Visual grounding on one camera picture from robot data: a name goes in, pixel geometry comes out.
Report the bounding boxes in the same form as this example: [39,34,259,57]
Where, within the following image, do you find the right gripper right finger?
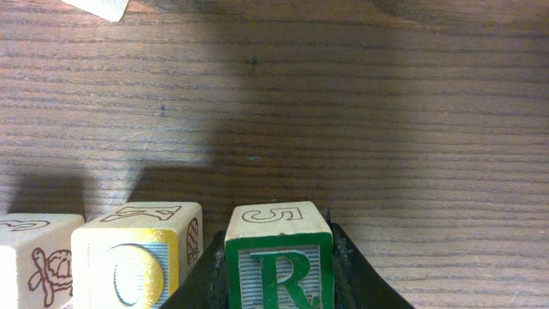
[325,209,414,309]

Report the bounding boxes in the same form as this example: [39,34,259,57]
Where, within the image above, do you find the yellow O block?
[71,202,203,309]

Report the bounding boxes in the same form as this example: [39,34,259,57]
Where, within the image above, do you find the red U block centre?
[62,0,129,22]

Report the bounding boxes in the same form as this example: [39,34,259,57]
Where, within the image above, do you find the yellow C block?
[1,213,85,309]

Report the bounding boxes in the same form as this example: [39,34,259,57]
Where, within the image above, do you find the green R block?
[224,201,335,309]

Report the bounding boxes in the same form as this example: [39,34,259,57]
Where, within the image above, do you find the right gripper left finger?
[160,231,227,309]

